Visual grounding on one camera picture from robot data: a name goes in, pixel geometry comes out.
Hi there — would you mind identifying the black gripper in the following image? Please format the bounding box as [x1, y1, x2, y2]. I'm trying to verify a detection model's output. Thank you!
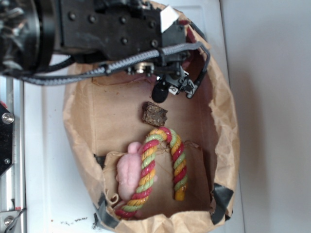
[54, 0, 197, 100]

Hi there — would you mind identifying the brown paper bag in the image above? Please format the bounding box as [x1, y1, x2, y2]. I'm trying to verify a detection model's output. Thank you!
[61, 0, 241, 233]

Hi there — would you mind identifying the dark brown block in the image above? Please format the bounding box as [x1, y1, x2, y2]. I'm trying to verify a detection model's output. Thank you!
[142, 101, 168, 127]

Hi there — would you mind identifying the pink plush toy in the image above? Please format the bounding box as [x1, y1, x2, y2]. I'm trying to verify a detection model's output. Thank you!
[115, 142, 159, 218]

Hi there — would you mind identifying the grey braided cable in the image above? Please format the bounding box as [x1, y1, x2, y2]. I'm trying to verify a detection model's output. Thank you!
[20, 41, 211, 86]

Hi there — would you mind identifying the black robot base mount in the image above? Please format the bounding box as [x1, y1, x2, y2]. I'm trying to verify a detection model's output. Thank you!
[0, 101, 15, 177]

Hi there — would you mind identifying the multicolour twisted rope toy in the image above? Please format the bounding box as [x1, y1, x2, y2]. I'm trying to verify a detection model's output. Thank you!
[114, 126, 189, 220]

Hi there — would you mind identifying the aluminium extrusion rail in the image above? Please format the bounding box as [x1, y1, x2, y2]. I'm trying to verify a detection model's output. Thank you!
[0, 76, 27, 233]

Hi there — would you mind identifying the metal corner bracket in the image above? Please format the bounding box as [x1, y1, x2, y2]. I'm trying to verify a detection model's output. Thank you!
[0, 209, 26, 233]

